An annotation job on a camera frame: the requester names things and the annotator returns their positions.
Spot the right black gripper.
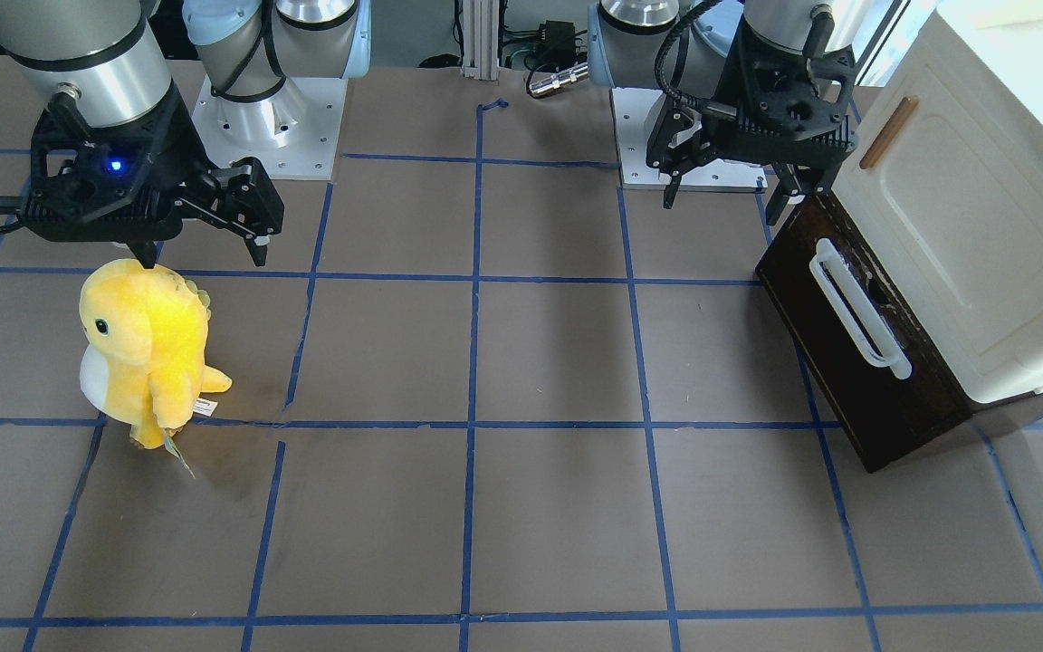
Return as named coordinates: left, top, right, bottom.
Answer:
left=18, top=86, right=285, bottom=271

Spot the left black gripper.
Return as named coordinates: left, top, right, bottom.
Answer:
left=646, top=18, right=857, bottom=226

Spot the white drawer handle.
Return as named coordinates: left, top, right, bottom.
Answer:
left=809, top=238, right=914, bottom=380

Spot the dark wooden drawer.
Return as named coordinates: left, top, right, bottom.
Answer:
left=756, top=195, right=1043, bottom=472

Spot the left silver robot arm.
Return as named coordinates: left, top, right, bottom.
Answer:
left=588, top=1, right=872, bottom=225

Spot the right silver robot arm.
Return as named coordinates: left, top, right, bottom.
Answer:
left=0, top=1, right=371, bottom=268

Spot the yellow plush dinosaur toy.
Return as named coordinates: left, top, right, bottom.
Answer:
left=79, top=259, right=232, bottom=459

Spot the silver metal connector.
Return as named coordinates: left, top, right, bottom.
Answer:
left=526, top=62, right=590, bottom=100

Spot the black power adapter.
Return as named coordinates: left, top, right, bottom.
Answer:
left=534, top=20, right=577, bottom=69

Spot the white cabinet body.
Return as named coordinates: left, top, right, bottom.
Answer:
left=835, top=1, right=1043, bottom=403

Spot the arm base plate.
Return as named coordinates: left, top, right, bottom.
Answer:
left=610, top=86, right=769, bottom=191
left=191, top=78, right=349, bottom=182

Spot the aluminium frame post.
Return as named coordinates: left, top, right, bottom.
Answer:
left=460, top=0, right=503, bottom=82

